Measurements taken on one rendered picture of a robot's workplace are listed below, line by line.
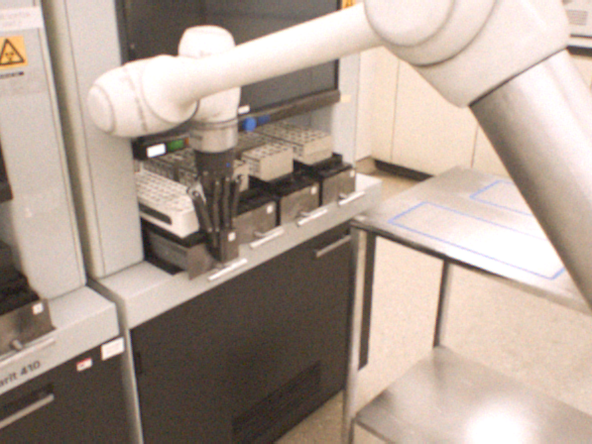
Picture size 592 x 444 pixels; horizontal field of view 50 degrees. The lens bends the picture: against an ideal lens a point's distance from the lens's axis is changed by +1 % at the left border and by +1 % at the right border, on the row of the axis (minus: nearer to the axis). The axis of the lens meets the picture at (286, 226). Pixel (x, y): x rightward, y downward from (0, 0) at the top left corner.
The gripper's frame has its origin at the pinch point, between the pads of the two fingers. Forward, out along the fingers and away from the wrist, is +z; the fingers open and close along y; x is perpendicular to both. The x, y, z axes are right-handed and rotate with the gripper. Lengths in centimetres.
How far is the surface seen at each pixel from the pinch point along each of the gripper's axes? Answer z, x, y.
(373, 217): -1.9, 17.6, -27.7
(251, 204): -1.6, -6.5, -15.3
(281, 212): 2.8, -5.5, -23.8
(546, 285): -2, 55, -25
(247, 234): 4.5, -5.5, -12.9
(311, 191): 0.9, -5.5, -34.6
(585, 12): -21, -17, -229
